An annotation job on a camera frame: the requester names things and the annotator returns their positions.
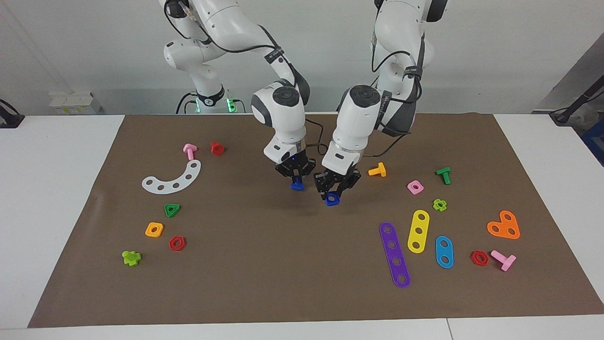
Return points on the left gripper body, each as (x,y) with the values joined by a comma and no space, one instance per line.
(343,174)

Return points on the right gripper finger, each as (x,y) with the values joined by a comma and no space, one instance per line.
(284,169)
(309,167)

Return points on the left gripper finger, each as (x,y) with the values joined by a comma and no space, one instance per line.
(350,182)
(323,182)

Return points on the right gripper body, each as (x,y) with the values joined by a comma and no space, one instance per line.
(295,163)

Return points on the blue plastic nut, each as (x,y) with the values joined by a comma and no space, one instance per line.
(329,201)

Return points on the blue plastic screw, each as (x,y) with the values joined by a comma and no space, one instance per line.
(297,187)

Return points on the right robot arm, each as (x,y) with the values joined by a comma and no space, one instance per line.
(278,113)

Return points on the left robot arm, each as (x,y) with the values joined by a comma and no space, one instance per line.
(358,118)

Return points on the orange plastic screw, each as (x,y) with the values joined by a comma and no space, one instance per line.
(378,170)

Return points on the pink square plastic nut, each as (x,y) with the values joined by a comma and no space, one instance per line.
(410,188)

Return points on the lime green flower-shaped nut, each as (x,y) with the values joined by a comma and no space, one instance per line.
(436,205)

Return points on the dark green plastic screw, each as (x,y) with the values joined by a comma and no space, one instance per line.
(445,176)

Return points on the pink plastic screw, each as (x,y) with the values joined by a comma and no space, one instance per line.
(505,260)
(189,150)

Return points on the green triangular plastic nut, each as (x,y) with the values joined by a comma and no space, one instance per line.
(168,211)

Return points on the red hexagonal plastic nut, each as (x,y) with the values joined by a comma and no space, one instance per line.
(172,244)
(474,258)

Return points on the orange square plastic nut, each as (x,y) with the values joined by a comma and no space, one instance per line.
(149,230)

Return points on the lime green plastic screw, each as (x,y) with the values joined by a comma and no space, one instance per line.
(131,258)

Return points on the yellow strip with holes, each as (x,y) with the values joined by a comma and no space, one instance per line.
(418,225)

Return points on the purple strip with holes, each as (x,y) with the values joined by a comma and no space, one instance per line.
(393,254)

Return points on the white curved strip with holes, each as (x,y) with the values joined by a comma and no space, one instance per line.
(183,178)

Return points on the blue strip with holes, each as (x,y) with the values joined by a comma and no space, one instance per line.
(444,253)

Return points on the orange heart-shaped plate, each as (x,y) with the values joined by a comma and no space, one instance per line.
(504,230)

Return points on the white box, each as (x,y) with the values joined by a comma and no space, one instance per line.
(75,103)

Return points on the black stand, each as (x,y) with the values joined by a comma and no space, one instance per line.
(9,120)
(578,101)

